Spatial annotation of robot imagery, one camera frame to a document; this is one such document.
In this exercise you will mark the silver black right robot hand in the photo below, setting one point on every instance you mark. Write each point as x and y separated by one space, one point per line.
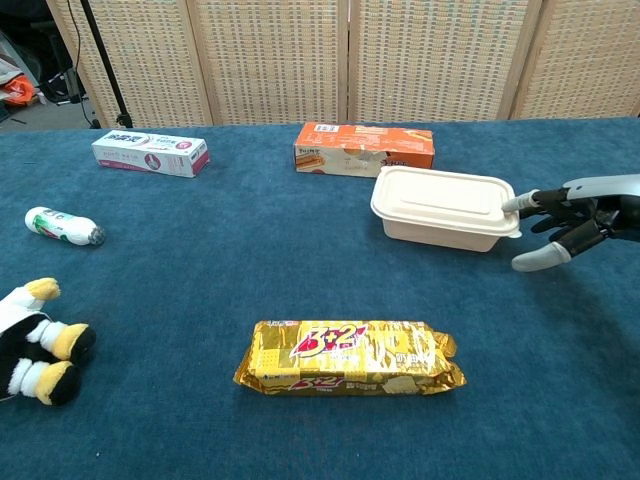
600 200

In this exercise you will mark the cream lidded food container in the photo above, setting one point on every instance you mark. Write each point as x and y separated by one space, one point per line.
440 205

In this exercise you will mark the woven wooden folding screen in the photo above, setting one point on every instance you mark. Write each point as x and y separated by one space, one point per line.
400 60

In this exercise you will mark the orange snack carton box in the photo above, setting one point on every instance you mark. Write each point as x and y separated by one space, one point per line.
350 147

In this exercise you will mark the gold foil biscuit pack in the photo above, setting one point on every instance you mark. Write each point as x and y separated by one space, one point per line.
350 360

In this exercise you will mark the blue felt table cover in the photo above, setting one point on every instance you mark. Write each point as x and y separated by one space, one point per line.
250 260

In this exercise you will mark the white purple toothpaste box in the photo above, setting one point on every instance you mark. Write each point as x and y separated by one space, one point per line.
150 152

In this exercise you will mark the black tripod stand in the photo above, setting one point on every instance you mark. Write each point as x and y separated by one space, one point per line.
106 65

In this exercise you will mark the small white green bottle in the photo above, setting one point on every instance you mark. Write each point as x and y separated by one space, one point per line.
62 226

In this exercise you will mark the black white plush doll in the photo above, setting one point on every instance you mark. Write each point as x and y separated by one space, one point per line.
35 345

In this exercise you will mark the orange plastic bag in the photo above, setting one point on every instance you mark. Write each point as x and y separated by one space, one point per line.
19 91

